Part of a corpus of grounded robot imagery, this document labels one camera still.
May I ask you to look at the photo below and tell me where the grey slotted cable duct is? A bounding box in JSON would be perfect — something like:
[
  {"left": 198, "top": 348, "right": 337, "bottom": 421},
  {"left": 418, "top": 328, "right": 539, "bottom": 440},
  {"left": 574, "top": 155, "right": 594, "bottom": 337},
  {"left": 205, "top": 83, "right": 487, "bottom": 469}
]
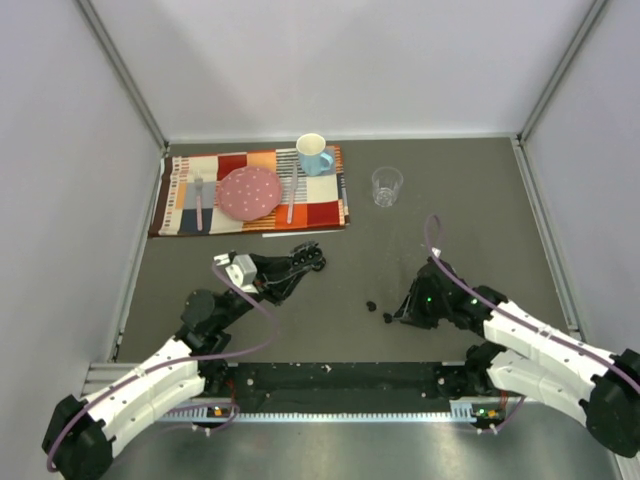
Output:
[{"left": 159, "top": 400, "right": 506, "bottom": 425}]

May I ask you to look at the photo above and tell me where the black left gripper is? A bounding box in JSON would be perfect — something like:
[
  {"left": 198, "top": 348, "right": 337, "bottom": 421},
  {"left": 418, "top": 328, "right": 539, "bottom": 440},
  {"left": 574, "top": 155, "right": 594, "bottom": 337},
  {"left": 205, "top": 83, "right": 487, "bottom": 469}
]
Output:
[{"left": 216, "top": 254, "right": 312, "bottom": 330}]

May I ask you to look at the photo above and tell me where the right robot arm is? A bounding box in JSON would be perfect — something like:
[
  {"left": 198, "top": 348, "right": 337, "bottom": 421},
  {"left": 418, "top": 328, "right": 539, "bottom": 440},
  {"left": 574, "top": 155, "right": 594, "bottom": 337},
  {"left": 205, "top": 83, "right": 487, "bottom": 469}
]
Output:
[{"left": 385, "top": 257, "right": 639, "bottom": 458}]

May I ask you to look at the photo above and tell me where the pink polka dot plate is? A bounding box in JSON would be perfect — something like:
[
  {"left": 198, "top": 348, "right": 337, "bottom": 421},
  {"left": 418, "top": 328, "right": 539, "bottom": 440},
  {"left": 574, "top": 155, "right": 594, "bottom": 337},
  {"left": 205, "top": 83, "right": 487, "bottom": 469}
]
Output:
[{"left": 216, "top": 166, "right": 283, "bottom": 222}]

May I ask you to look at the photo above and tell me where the pink plastic fork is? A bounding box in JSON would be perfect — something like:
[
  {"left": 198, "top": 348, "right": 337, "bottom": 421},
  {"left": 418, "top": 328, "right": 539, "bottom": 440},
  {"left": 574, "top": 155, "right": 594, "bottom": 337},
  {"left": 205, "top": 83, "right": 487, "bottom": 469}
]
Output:
[{"left": 194, "top": 170, "right": 204, "bottom": 232}]

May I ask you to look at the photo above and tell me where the colourful patchwork placemat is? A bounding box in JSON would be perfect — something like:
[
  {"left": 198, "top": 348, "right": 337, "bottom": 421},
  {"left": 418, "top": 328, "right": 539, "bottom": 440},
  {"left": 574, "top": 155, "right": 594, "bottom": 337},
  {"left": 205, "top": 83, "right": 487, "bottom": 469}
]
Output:
[{"left": 148, "top": 145, "right": 350, "bottom": 237}]

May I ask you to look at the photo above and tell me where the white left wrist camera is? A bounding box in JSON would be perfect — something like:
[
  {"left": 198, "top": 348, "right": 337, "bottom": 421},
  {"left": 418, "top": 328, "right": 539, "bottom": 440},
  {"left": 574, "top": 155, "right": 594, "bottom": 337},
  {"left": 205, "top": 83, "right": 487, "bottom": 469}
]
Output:
[{"left": 212, "top": 252, "right": 258, "bottom": 293}]

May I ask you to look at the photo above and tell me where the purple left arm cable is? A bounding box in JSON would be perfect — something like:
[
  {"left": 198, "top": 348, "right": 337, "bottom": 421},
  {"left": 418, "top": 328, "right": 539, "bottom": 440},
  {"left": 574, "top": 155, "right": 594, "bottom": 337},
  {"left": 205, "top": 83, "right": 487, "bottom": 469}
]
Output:
[{"left": 45, "top": 259, "right": 281, "bottom": 474}]

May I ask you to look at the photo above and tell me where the clear drinking glass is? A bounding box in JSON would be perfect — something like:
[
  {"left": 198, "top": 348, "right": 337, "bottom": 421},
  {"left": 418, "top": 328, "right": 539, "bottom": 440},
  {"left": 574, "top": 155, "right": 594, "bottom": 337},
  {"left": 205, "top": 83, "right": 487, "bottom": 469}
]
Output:
[{"left": 372, "top": 167, "right": 404, "bottom": 208}]

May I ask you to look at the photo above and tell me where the light blue mug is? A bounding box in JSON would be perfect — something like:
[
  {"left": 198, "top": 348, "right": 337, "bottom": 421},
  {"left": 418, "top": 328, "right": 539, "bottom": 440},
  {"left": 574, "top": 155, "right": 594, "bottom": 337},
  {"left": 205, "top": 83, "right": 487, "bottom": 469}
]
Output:
[{"left": 296, "top": 133, "right": 334, "bottom": 176}]

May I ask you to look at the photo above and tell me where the pink plastic knife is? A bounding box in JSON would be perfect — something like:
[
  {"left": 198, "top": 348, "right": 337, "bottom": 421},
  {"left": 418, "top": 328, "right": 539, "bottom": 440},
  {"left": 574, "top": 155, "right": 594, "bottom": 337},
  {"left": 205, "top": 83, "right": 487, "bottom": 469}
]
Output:
[{"left": 286, "top": 160, "right": 298, "bottom": 225}]

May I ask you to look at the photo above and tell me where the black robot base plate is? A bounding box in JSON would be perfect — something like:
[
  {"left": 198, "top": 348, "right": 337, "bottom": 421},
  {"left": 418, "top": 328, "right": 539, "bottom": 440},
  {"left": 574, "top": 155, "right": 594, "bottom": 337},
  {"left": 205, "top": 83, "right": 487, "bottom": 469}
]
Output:
[{"left": 226, "top": 362, "right": 477, "bottom": 414}]

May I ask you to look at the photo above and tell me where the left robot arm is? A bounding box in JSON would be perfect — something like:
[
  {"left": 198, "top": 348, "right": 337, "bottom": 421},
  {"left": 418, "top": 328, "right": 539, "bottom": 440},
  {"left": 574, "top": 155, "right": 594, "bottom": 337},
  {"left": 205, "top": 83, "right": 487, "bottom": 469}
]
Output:
[{"left": 42, "top": 243, "right": 326, "bottom": 479}]

